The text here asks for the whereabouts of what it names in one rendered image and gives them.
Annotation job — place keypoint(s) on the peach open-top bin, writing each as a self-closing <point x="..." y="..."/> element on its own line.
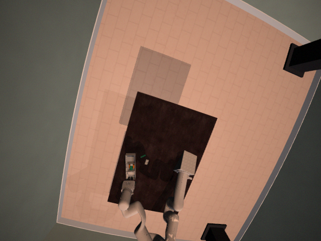
<point x="130" y="159"/>

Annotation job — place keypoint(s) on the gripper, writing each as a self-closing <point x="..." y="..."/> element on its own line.
<point x="128" y="184"/>

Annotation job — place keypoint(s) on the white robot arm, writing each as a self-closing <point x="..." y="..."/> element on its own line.
<point x="175" y="203"/>

